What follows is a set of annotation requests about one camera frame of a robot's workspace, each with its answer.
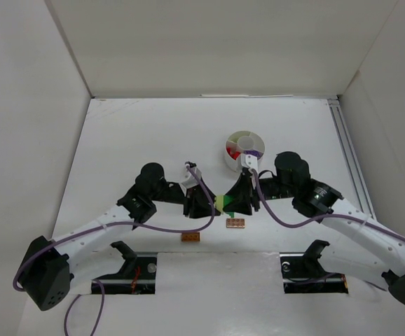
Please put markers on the red long lego brick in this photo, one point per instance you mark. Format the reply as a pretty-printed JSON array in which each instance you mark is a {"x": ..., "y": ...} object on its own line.
[{"x": 233, "y": 153}]

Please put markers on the purple lego plate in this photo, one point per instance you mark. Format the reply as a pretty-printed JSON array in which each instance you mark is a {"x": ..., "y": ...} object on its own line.
[{"x": 255, "y": 153}]

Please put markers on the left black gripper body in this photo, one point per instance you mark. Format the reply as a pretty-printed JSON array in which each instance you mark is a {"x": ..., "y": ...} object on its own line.
[{"x": 190, "y": 204}]

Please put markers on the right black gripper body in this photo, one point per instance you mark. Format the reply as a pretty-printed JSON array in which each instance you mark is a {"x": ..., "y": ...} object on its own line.
[{"x": 254, "y": 201}]

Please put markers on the aluminium rail right side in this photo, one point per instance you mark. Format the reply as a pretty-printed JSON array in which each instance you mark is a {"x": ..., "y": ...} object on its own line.
[{"x": 356, "y": 176}]

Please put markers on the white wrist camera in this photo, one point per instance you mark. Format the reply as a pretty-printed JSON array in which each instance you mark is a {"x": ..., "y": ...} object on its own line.
[
  {"x": 192, "y": 175},
  {"x": 248, "y": 161}
]

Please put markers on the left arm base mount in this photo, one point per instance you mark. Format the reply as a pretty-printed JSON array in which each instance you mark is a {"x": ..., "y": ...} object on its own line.
[{"x": 135, "y": 276}]

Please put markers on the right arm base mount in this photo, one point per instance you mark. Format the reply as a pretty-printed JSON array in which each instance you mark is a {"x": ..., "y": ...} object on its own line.
[{"x": 303, "y": 274}]

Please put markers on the white round divided container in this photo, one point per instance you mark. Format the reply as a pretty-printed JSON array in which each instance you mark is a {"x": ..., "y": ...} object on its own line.
[{"x": 243, "y": 141}]

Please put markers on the brown lego plate right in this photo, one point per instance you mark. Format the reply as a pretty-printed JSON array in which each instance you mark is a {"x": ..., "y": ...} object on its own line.
[{"x": 235, "y": 223}]

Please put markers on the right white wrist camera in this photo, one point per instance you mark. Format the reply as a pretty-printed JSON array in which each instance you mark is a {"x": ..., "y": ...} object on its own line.
[{"x": 248, "y": 161}]

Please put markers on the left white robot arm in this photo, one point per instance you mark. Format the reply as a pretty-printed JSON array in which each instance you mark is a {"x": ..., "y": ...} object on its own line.
[{"x": 51, "y": 267}]

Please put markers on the green and yellow lego stack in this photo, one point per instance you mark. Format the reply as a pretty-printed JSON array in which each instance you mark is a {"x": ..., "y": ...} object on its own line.
[{"x": 220, "y": 201}]

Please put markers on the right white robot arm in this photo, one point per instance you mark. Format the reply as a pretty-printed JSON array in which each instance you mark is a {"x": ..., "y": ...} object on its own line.
[{"x": 294, "y": 199}]

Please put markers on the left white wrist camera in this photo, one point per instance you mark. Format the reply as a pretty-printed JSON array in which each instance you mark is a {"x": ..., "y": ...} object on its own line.
[{"x": 192, "y": 175}]

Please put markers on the orange lego brick front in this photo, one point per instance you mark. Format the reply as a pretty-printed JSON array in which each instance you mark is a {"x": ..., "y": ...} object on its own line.
[{"x": 190, "y": 237}]

